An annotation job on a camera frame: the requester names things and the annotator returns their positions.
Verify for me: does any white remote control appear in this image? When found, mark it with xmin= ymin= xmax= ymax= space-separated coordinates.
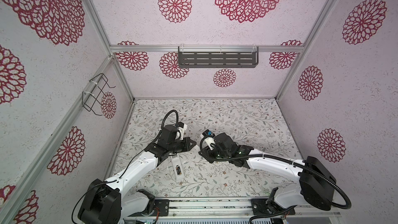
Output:
xmin=169 ymin=154 xmax=185 ymax=182

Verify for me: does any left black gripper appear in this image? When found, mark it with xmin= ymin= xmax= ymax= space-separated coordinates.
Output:
xmin=168 ymin=136 xmax=197 ymax=153

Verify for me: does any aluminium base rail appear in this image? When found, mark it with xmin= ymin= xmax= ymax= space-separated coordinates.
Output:
xmin=80 ymin=195 xmax=342 ymax=220

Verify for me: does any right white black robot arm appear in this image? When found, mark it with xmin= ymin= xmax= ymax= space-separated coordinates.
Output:
xmin=199 ymin=130 xmax=336 ymax=211

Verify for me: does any black wire wall basket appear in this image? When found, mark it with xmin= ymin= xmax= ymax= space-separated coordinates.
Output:
xmin=81 ymin=73 xmax=117 ymax=119

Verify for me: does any black AAA battery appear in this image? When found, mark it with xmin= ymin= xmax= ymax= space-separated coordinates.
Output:
xmin=176 ymin=166 xmax=182 ymax=175

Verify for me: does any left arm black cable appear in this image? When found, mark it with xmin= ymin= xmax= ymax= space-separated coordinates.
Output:
xmin=160 ymin=109 xmax=180 ymax=131

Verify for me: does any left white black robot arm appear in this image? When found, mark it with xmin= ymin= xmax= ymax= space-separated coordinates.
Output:
xmin=72 ymin=122 xmax=197 ymax=224

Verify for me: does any grey slotted wall shelf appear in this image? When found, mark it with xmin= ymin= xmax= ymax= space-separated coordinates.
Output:
xmin=177 ymin=47 xmax=259 ymax=68

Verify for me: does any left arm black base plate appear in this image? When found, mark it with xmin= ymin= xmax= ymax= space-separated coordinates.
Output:
xmin=143 ymin=199 xmax=170 ymax=217

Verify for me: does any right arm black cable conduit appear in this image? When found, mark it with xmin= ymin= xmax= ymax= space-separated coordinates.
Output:
xmin=198 ymin=135 xmax=352 ymax=210

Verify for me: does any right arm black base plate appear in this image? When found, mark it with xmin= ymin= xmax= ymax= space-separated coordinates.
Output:
xmin=250 ymin=198 xmax=296 ymax=217

